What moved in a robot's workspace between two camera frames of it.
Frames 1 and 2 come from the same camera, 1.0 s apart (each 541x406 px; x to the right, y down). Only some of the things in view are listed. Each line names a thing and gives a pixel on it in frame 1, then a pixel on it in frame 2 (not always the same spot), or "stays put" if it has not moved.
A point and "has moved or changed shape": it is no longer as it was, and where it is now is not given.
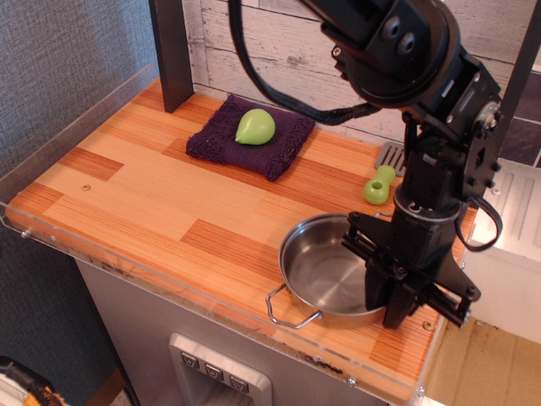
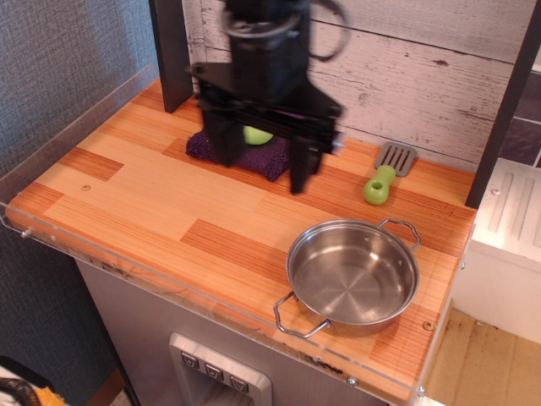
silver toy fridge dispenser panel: (206, 375) stays put
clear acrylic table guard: (24, 173) stays put
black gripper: (416, 245) → (266, 89)
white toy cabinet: (504, 260) stays put
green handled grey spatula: (390, 162) stays put
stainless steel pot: (322, 277) has moved or changed shape
